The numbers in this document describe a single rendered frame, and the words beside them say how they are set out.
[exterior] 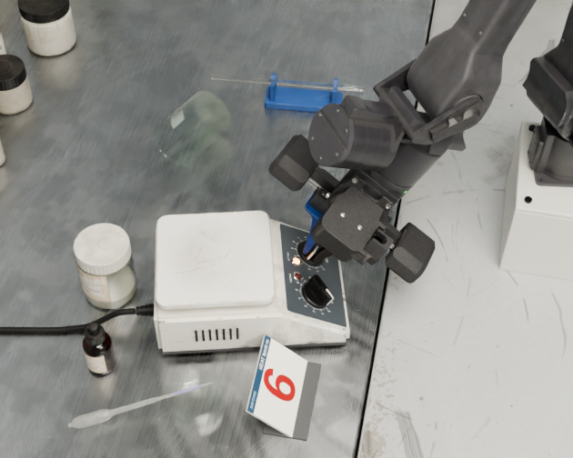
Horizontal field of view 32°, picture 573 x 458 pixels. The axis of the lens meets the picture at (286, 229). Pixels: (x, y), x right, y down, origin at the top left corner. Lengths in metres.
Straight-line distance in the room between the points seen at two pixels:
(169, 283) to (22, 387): 0.19
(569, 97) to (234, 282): 0.37
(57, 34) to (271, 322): 0.56
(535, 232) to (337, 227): 0.26
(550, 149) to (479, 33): 0.24
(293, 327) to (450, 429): 0.19
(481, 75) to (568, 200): 0.24
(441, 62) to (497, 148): 0.39
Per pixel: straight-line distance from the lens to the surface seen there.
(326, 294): 1.04
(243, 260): 1.03
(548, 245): 1.12
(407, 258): 1.00
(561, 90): 1.00
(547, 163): 1.10
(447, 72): 0.91
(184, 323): 1.02
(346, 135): 0.88
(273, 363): 1.02
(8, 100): 1.33
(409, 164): 0.95
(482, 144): 1.29
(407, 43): 1.42
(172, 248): 1.04
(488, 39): 0.89
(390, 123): 0.91
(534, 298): 1.14
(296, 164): 0.99
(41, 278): 1.16
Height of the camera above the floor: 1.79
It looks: 50 degrees down
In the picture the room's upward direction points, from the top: 1 degrees clockwise
